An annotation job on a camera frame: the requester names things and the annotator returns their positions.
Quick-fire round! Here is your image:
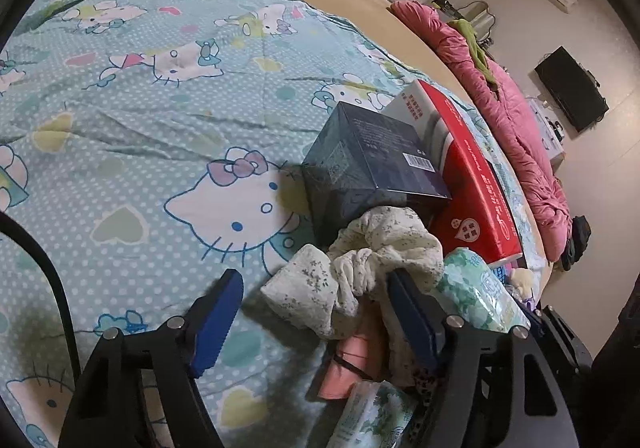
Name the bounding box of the dark blue box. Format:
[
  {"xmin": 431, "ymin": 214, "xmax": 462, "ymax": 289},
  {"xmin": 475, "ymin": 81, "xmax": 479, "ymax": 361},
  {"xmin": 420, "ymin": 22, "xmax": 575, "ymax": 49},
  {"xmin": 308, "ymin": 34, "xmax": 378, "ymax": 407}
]
[{"xmin": 301, "ymin": 100, "xmax": 453, "ymax": 243}]

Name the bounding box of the black bag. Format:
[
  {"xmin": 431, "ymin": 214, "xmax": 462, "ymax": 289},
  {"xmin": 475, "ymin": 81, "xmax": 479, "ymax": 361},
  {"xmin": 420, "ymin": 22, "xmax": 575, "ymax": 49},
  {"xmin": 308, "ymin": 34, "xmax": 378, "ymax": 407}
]
[{"xmin": 560, "ymin": 215, "xmax": 593, "ymax": 273}]

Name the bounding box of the red tissue pack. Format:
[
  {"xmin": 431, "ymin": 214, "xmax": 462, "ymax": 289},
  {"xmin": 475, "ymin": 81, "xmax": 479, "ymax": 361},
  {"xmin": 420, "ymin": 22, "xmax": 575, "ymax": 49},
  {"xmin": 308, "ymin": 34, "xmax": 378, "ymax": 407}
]
[{"xmin": 380, "ymin": 79, "xmax": 525, "ymax": 261}]

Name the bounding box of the black monitor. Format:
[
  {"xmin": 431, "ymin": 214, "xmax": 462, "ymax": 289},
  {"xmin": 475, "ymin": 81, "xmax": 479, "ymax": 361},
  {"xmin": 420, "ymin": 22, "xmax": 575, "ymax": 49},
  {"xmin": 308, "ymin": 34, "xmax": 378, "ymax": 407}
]
[{"xmin": 534, "ymin": 46, "xmax": 610, "ymax": 133}]

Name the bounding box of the leopard print scrunchie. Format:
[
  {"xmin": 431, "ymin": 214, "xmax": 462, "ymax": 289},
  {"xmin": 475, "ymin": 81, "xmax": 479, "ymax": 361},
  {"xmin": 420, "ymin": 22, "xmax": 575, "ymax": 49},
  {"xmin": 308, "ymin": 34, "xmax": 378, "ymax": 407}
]
[{"xmin": 405, "ymin": 363, "xmax": 448, "ymax": 409}]

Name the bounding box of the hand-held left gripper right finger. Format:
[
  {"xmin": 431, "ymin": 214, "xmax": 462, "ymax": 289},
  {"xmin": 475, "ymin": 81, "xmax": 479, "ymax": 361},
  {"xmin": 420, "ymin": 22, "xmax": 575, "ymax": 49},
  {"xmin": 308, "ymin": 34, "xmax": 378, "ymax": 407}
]
[{"xmin": 387, "ymin": 268, "xmax": 576, "ymax": 448}]

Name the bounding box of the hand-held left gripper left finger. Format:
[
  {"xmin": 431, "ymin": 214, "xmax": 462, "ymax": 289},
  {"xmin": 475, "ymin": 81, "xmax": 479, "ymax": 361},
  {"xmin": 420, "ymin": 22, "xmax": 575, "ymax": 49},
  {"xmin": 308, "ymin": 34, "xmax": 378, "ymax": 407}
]
[{"xmin": 57, "ymin": 269, "xmax": 246, "ymax": 448}]

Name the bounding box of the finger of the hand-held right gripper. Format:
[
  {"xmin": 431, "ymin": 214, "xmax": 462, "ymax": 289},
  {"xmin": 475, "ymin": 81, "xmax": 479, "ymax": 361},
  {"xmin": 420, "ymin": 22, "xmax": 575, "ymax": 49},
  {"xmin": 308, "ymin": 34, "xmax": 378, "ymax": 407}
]
[{"xmin": 530, "ymin": 305, "xmax": 593, "ymax": 379}]

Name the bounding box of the pink quilt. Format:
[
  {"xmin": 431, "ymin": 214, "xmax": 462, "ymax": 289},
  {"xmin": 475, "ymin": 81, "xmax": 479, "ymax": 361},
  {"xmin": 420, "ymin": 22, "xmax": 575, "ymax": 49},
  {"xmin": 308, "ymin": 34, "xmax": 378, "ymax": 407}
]
[{"xmin": 389, "ymin": 0, "xmax": 573, "ymax": 263}]

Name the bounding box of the cartoon cat printed blanket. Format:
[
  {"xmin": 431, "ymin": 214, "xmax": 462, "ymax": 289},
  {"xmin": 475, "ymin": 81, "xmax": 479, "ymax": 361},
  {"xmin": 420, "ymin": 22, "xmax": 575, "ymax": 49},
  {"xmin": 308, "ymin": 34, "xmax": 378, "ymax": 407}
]
[{"xmin": 0, "ymin": 0, "xmax": 546, "ymax": 448}]

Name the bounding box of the green patterned tissue packet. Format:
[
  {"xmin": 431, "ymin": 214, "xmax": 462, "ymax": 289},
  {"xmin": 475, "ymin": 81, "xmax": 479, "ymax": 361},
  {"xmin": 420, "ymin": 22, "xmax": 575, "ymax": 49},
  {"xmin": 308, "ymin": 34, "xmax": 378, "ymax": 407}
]
[
  {"xmin": 435, "ymin": 248, "xmax": 532, "ymax": 333},
  {"xmin": 327, "ymin": 380, "xmax": 418, "ymax": 448}
]

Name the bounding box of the green cloth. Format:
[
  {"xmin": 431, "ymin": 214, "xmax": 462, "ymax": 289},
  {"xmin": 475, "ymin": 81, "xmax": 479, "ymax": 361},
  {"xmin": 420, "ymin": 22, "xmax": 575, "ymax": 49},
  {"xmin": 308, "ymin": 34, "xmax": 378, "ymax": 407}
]
[{"xmin": 447, "ymin": 19, "xmax": 501, "ymax": 88}]

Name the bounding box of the cream plush bear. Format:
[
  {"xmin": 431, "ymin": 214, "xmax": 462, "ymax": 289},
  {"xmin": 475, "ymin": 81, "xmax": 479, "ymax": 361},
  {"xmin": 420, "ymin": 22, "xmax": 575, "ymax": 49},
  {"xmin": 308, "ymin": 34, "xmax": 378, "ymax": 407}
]
[{"xmin": 502, "ymin": 268, "xmax": 538, "ymax": 303}]

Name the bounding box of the black cable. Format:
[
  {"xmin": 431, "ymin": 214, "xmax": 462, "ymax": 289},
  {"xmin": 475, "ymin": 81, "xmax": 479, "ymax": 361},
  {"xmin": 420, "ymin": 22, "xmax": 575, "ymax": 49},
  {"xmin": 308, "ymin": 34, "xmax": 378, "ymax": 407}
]
[{"xmin": 0, "ymin": 213, "xmax": 83, "ymax": 379}]

